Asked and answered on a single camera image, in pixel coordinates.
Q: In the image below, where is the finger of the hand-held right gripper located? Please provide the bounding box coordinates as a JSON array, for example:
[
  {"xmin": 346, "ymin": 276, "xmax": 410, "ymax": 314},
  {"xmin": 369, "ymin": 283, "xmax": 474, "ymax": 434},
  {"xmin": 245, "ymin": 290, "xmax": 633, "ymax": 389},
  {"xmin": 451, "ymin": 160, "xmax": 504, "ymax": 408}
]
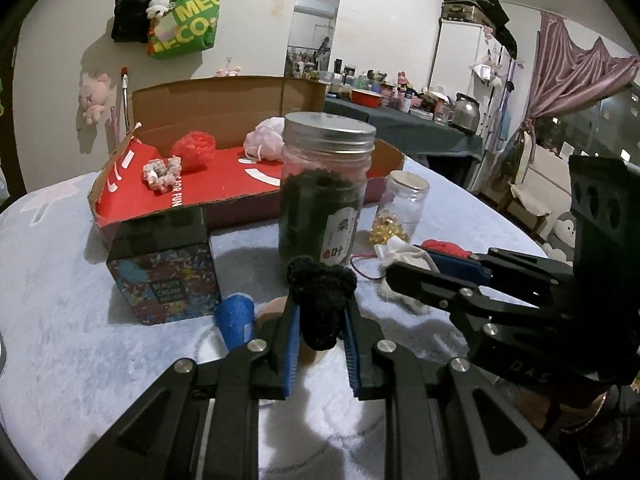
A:
[
  {"xmin": 427, "ymin": 247, "xmax": 576, "ymax": 288},
  {"xmin": 385, "ymin": 261, "xmax": 506, "ymax": 323}
]

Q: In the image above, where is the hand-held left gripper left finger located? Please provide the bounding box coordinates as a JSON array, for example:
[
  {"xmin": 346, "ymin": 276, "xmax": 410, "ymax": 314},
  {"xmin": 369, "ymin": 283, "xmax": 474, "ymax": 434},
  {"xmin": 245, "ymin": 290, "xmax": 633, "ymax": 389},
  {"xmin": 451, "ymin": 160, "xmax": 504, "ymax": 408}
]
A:
[{"xmin": 65, "ymin": 294, "xmax": 301, "ymax": 480}]

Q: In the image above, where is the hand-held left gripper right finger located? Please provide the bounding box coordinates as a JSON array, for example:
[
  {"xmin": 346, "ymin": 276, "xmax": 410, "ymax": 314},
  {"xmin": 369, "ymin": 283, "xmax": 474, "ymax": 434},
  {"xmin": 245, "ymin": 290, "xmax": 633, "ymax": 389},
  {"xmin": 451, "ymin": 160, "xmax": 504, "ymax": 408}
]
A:
[{"xmin": 342, "ymin": 295, "xmax": 583, "ymax": 480}]

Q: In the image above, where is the red yarn ball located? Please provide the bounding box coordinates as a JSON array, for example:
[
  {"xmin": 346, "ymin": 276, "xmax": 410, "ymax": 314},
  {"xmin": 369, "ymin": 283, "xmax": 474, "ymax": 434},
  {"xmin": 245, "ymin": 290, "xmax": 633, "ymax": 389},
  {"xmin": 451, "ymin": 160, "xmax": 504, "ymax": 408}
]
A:
[{"xmin": 420, "ymin": 240, "xmax": 473, "ymax": 261}]

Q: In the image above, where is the white cloth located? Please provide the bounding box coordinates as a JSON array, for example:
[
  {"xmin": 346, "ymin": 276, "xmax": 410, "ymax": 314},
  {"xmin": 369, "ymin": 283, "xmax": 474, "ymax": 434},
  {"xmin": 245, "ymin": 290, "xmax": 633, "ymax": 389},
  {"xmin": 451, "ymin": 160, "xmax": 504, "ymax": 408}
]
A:
[{"xmin": 375, "ymin": 236, "xmax": 441, "ymax": 273}]

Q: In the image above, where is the tan powder puff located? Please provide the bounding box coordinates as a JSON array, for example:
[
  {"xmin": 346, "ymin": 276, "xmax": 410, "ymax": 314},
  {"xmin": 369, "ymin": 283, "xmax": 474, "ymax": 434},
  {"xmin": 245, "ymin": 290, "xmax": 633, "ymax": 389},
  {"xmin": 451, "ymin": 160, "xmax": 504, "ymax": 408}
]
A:
[{"xmin": 254, "ymin": 296, "xmax": 346, "ymax": 366}]

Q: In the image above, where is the black fuzzy scrunchie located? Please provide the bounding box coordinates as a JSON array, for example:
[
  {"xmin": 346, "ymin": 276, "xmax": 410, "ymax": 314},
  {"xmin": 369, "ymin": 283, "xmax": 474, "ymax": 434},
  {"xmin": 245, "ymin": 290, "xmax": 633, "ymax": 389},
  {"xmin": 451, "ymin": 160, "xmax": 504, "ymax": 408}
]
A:
[{"xmin": 286, "ymin": 256, "xmax": 357, "ymax": 352}]

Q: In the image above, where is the cardboard box with red lining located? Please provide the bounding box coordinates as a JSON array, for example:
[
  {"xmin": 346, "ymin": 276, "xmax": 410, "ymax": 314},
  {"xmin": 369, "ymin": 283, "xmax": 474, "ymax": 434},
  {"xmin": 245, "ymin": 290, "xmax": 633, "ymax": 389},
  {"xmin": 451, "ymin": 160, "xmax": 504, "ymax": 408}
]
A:
[{"xmin": 87, "ymin": 76, "xmax": 406, "ymax": 248}]

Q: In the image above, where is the white mesh bath pouf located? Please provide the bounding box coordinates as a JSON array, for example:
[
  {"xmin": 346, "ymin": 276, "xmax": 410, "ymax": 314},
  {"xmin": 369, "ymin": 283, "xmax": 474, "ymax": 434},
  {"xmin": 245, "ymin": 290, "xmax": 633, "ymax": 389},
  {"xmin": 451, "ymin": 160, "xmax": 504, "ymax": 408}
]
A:
[{"xmin": 244, "ymin": 116, "xmax": 286, "ymax": 161}]

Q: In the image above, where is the cream scrunchie with cat charm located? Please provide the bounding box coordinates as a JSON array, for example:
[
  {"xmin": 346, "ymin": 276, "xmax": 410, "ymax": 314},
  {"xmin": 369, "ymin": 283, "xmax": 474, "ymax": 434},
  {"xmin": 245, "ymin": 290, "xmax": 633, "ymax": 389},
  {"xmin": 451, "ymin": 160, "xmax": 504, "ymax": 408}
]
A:
[{"xmin": 142, "ymin": 156, "xmax": 183, "ymax": 192}]

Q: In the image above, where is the red mesh bath pouf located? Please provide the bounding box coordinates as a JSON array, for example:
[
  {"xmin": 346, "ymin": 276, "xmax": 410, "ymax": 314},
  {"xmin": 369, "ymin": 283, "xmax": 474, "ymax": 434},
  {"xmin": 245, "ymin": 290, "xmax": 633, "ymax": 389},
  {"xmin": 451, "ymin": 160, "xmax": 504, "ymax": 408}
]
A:
[{"xmin": 171, "ymin": 131, "xmax": 217, "ymax": 171}]

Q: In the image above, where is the grey white plush toy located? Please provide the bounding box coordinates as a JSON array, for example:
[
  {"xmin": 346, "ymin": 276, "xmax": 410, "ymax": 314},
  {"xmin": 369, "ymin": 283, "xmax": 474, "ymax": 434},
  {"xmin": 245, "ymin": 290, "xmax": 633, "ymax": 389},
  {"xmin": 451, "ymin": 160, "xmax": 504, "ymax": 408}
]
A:
[{"xmin": 542, "ymin": 210, "xmax": 576, "ymax": 266}]

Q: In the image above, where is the wooden chair white cushion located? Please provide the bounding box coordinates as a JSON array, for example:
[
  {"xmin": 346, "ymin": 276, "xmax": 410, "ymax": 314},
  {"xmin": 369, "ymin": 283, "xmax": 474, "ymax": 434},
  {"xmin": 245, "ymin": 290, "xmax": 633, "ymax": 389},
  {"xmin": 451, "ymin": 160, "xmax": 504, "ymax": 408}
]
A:
[{"xmin": 497, "ymin": 120, "xmax": 573, "ymax": 241}]

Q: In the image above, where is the small glass jar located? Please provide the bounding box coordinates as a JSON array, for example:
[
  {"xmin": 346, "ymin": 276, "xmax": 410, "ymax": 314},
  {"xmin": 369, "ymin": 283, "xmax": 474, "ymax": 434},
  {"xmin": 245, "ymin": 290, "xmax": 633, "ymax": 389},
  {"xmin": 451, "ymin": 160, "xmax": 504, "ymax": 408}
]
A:
[{"xmin": 370, "ymin": 170, "xmax": 431, "ymax": 246}]

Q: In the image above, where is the large glass jar metal lid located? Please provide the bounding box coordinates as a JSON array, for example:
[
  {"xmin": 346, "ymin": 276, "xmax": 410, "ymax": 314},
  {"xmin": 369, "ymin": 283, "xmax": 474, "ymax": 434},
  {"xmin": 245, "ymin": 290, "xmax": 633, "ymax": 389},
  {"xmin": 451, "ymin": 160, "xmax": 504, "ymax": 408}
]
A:
[{"xmin": 277, "ymin": 111, "xmax": 377, "ymax": 267}]

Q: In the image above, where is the table with green cloth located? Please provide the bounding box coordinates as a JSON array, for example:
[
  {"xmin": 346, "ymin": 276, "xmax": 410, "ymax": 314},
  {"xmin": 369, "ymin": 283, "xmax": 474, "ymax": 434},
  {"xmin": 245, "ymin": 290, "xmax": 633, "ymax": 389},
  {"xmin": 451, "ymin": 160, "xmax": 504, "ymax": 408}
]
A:
[{"xmin": 324, "ymin": 96, "xmax": 485, "ymax": 196}]

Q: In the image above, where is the pink curtain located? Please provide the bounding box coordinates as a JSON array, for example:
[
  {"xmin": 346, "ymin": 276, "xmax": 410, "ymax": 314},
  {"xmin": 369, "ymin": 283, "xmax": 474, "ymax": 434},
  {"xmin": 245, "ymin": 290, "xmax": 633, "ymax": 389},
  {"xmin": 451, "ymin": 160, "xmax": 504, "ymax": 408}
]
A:
[{"xmin": 520, "ymin": 10, "xmax": 640, "ymax": 141}]

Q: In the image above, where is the printed tin box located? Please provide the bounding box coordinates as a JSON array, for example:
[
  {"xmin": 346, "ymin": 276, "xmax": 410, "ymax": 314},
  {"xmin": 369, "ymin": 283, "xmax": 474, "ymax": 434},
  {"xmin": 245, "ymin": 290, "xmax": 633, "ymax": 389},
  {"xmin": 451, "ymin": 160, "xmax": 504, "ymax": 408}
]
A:
[{"xmin": 106, "ymin": 207, "xmax": 223, "ymax": 326}]

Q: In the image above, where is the steel kettle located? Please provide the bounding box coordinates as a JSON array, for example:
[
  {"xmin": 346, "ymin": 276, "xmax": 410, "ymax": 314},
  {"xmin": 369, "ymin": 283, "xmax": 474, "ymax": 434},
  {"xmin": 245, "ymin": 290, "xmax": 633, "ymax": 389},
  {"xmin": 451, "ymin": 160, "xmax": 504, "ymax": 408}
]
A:
[{"xmin": 448, "ymin": 92, "xmax": 482, "ymax": 133}]

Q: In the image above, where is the red bowl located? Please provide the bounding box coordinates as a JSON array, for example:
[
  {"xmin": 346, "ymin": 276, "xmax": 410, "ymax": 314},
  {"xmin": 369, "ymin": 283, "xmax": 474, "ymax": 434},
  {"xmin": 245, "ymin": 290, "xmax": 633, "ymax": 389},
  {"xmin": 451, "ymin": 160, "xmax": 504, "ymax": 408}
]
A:
[{"xmin": 350, "ymin": 87, "xmax": 383, "ymax": 107}]

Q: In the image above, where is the cluster of cosmetic bottles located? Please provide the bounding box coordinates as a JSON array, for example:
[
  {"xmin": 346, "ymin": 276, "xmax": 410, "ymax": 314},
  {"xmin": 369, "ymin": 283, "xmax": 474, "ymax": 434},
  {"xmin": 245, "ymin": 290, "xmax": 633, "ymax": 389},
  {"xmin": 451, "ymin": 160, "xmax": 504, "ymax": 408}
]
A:
[{"xmin": 292, "ymin": 57, "xmax": 451, "ymax": 121}]

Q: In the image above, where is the white wardrobe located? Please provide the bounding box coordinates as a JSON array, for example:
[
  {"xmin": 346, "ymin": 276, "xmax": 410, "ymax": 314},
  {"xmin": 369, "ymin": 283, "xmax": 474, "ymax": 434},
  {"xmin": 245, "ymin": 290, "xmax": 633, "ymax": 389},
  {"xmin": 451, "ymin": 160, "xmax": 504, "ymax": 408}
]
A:
[{"xmin": 427, "ymin": 0, "xmax": 516, "ymax": 141}]

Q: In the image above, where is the dark storage case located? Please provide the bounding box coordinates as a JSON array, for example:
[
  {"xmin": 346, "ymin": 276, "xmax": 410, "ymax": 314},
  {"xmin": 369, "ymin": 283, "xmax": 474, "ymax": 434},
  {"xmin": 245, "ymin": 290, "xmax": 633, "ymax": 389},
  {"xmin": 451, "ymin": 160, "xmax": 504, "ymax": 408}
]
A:
[{"xmin": 442, "ymin": 0, "xmax": 518, "ymax": 56}]

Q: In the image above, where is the makeup brush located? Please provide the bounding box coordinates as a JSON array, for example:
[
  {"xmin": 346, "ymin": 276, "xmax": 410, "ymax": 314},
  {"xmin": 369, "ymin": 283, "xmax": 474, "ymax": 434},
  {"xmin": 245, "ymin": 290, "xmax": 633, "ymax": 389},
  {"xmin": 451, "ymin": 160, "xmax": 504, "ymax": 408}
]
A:
[{"xmin": 120, "ymin": 65, "xmax": 130, "ymax": 133}]

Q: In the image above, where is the pink plush toy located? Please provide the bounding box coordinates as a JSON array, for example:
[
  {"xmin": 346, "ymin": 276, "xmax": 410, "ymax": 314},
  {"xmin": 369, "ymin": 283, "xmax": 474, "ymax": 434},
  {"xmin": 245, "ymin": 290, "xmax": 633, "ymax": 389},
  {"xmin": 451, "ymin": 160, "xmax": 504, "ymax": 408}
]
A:
[{"xmin": 77, "ymin": 72, "xmax": 111, "ymax": 128}]

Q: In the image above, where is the green tote bag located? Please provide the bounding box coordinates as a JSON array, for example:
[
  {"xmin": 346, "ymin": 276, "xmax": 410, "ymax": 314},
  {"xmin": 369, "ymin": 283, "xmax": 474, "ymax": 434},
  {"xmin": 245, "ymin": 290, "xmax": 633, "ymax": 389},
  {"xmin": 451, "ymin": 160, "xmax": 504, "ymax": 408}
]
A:
[{"xmin": 146, "ymin": 0, "xmax": 223, "ymax": 60}]

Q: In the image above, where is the black backpack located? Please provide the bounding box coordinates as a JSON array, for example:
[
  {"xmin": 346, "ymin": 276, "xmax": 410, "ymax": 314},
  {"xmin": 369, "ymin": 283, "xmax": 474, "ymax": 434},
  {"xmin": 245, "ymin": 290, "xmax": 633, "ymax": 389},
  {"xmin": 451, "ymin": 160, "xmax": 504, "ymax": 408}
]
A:
[{"xmin": 110, "ymin": 0, "xmax": 163, "ymax": 43}]

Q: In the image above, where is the wall mirror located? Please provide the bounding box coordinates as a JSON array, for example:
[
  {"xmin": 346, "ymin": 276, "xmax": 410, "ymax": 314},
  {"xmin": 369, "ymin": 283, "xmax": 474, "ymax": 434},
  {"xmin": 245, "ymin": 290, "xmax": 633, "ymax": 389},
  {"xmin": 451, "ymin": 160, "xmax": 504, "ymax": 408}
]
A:
[{"xmin": 286, "ymin": 0, "xmax": 345, "ymax": 81}]

